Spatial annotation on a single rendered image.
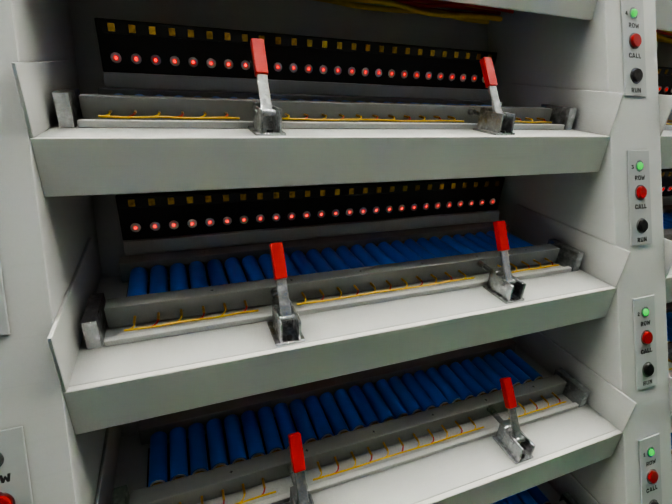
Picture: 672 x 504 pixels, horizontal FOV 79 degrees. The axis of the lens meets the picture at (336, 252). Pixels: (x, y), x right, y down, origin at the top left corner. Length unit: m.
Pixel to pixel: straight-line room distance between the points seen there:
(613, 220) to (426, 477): 0.39
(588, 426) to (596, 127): 0.39
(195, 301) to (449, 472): 0.34
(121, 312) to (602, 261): 0.57
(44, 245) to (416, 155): 0.33
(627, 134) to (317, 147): 0.42
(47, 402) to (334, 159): 0.31
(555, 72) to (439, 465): 0.54
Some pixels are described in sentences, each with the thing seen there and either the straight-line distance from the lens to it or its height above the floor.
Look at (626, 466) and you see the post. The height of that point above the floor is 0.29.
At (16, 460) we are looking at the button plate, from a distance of 0.41.
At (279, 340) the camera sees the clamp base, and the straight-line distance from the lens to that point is 0.38.
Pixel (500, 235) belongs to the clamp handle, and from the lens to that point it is 0.51.
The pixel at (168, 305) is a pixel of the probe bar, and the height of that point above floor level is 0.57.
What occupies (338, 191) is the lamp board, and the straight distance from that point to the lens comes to 0.54.
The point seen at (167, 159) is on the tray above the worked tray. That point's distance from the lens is 0.37.
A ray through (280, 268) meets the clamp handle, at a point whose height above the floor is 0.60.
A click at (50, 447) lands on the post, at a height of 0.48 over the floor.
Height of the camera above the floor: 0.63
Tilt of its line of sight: 3 degrees down
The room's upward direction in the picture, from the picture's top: 5 degrees counter-clockwise
